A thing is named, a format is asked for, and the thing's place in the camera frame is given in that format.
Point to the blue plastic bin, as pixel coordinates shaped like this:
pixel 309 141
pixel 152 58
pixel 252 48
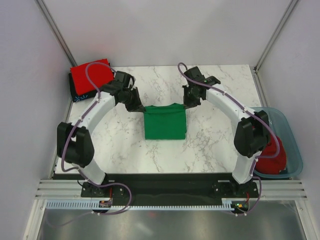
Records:
pixel 280 126

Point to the green t shirt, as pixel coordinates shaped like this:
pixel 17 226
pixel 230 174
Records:
pixel 165 122

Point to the folded red t shirt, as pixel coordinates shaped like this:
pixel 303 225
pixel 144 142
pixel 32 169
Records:
pixel 99 74

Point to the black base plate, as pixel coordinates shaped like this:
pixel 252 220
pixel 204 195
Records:
pixel 168 189

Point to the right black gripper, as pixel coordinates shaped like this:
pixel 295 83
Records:
pixel 187 103

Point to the folded black t shirt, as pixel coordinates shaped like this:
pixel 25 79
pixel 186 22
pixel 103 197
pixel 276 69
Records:
pixel 80 88

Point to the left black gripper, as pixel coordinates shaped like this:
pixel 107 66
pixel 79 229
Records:
pixel 137 106

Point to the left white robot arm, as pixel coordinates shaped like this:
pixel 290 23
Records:
pixel 74 143

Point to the white slotted cable duct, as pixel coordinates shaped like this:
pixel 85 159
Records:
pixel 107 204

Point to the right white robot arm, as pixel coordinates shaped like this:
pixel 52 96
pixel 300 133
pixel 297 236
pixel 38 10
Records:
pixel 250 128

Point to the aluminium frame rail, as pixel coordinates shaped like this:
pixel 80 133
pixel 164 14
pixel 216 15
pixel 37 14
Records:
pixel 272 190

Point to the dark red t shirt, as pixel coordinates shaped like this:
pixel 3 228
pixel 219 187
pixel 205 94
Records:
pixel 275 165

